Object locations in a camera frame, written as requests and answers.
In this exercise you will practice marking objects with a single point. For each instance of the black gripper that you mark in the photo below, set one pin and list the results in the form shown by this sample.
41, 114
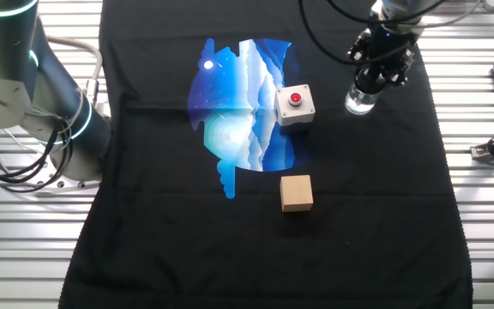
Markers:
386, 45

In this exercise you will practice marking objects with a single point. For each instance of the clear glass jar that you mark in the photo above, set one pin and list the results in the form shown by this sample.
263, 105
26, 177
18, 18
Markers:
360, 105

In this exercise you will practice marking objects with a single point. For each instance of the grey box with red button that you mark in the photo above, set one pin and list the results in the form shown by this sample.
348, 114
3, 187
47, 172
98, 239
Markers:
305, 107

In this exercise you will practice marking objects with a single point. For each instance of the wooden cube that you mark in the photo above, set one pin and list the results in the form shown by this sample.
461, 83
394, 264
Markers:
296, 193

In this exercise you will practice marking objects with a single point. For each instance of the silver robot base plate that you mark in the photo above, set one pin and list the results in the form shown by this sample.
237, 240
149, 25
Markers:
50, 173

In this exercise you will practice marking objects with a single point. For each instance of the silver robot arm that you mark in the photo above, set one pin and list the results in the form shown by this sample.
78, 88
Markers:
15, 77

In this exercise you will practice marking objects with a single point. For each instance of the black cloth with blue print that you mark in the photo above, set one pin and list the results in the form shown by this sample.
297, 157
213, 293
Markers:
187, 257

